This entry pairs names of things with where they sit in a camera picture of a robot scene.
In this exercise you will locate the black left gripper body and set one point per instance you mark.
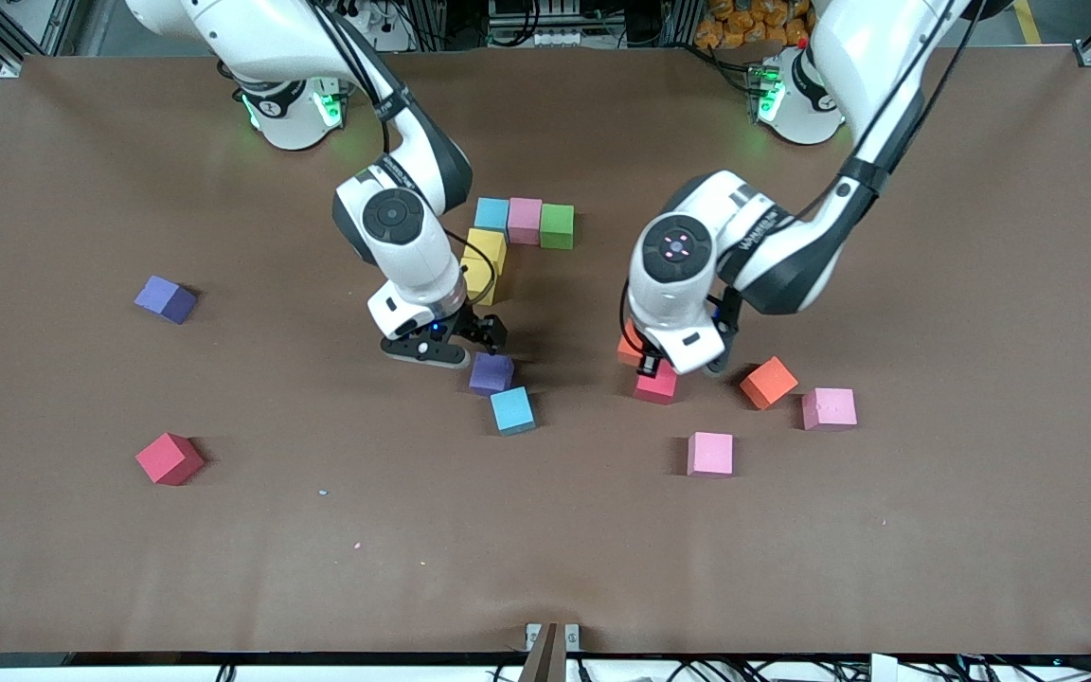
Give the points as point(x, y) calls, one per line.
point(648, 361)

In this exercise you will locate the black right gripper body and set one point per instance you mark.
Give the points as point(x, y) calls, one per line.
point(473, 328)

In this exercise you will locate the orange foam cube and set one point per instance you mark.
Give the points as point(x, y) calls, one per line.
point(629, 349)
point(768, 383)

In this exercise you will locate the yellow foam cube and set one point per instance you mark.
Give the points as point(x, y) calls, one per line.
point(491, 248)
point(481, 284)

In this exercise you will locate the blue foam cube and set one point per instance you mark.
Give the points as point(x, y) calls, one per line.
point(512, 410)
point(492, 214)

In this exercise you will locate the pink foam cube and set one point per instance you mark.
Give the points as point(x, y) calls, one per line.
point(710, 454)
point(526, 220)
point(829, 408)

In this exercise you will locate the green foam cube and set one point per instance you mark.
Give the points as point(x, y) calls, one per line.
point(557, 227)

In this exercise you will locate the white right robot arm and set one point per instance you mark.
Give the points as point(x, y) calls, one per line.
point(403, 246)

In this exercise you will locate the red foam cube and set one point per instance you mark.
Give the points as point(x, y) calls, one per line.
point(657, 388)
point(169, 458)

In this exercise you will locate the purple foam cube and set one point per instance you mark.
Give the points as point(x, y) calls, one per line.
point(491, 379)
point(165, 298)

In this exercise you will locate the white electronic device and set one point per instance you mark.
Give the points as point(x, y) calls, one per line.
point(536, 38)

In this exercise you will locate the white power strip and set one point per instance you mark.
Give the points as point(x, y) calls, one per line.
point(367, 14)

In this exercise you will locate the orange mesh bag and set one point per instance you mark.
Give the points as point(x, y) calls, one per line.
point(744, 24)

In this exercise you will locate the small white box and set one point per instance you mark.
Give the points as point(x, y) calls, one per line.
point(884, 669)

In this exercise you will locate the grey metal bracket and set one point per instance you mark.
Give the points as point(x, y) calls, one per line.
point(552, 654)

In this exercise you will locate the aluminium frame post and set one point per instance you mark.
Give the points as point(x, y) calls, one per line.
point(430, 24)
point(678, 24)

